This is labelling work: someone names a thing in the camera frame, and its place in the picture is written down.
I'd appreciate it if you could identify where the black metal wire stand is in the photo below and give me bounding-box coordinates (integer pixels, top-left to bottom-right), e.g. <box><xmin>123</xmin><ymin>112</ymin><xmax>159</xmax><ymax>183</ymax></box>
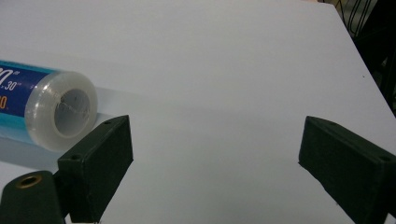
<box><xmin>323</xmin><ymin>0</ymin><xmax>396</xmax><ymax>117</ymax></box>

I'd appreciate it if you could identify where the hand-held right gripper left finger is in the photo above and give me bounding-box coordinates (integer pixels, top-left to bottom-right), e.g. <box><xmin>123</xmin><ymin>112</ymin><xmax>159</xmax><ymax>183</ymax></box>
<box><xmin>57</xmin><ymin>114</ymin><xmax>134</xmax><ymax>224</ymax></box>

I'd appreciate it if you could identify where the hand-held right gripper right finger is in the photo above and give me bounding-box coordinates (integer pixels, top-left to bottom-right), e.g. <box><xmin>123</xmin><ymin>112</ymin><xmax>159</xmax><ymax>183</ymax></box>
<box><xmin>298</xmin><ymin>115</ymin><xmax>396</xmax><ymax>224</ymax></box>

